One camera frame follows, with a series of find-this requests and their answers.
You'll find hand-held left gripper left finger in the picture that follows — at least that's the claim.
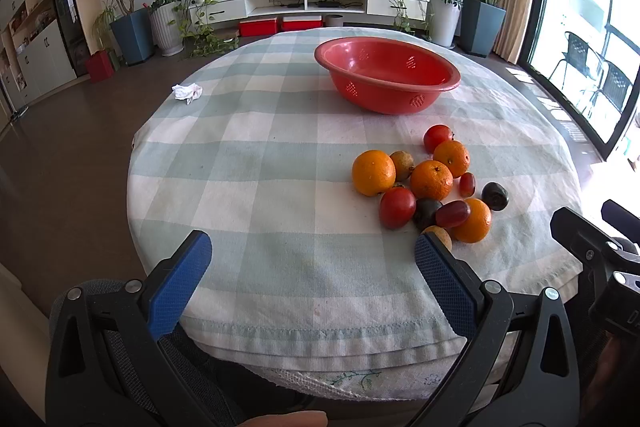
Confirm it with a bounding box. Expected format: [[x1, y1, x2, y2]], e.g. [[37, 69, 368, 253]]
[[45, 229, 246, 427]]

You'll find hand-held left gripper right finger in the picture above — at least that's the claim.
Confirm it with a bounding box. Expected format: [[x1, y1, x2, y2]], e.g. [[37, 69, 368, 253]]
[[400, 233, 581, 427]]

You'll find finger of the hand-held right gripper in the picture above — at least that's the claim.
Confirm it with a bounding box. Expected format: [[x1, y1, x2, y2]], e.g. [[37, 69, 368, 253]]
[[550, 207, 628, 265], [600, 199, 640, 235]]

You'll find brown round fruit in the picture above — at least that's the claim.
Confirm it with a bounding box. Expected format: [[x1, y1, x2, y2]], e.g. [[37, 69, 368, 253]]
[[389, 150, 415, 182], [421, 226, 453, 253]]

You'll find small mandarin orange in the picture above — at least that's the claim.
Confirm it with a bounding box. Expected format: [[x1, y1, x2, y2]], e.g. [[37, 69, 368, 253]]
[[433, 140, 471, 178], [450, 198, 493, 244], [410, 160, 454, 201]]

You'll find round red tomato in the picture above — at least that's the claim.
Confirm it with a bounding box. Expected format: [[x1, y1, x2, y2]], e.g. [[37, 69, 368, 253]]
[[423, 124, 455, 154], [378, 186, 417, 230]]

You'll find large orange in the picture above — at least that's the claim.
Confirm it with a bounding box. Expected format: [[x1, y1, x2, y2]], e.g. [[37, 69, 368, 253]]
[[351, 149, 397, 198]]

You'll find red plastic colander bowl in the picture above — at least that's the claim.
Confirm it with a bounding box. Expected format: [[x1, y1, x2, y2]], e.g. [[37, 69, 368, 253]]
[[314, 38, 462, 116]]

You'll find person's right forearm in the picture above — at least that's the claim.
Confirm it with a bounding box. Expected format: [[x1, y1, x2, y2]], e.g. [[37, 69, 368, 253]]
[[580, 332, 640, 427]]

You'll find green white checked tablecloth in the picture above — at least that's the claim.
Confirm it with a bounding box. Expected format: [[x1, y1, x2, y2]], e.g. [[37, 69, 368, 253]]
[[127, 26, 583, 400]]

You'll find crumpled white tissue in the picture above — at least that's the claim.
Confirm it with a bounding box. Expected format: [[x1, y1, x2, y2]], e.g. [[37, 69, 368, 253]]
[[171, 83, 204, 105]]

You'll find small dark red box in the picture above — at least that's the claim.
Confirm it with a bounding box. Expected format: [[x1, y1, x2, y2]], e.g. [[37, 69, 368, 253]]
[[86, 50, 115, 82]]

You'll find bushy plant in white pot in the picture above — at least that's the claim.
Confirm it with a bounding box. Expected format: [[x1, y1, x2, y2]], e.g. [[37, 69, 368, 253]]
[[420, 0, 466, 48]]

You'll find plant in white ribbed pot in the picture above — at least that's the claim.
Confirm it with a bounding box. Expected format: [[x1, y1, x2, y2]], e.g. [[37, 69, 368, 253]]
[[148, 0, 186, 56]]

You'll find red box with white lid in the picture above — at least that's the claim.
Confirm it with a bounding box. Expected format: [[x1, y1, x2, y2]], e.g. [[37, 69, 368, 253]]
[[281, 15, 323, 32], [239, 18, 279, 38]]

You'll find white television console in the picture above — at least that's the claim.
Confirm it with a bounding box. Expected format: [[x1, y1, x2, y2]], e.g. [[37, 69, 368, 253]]
[[187, 0, 431, 25]]

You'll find white wall cabinet unit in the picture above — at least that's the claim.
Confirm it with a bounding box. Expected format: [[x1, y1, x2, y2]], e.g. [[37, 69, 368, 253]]
[[0, 0, 91, 108]]

